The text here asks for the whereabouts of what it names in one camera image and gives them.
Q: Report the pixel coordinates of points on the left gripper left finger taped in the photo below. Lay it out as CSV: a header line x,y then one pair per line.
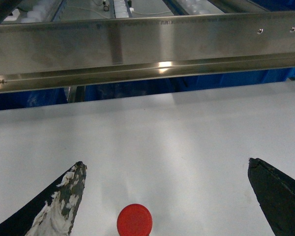
x,y
52,212

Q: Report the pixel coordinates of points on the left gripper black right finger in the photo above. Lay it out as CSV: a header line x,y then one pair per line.
x,y
275,193

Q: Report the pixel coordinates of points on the red mushroom push button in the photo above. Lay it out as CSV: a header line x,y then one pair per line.
x,y
134,220

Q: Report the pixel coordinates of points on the white roller track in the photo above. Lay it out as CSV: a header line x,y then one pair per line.
x,y
121,9

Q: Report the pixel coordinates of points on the stainless steel shelf rail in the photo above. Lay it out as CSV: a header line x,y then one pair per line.
x,y
63,54

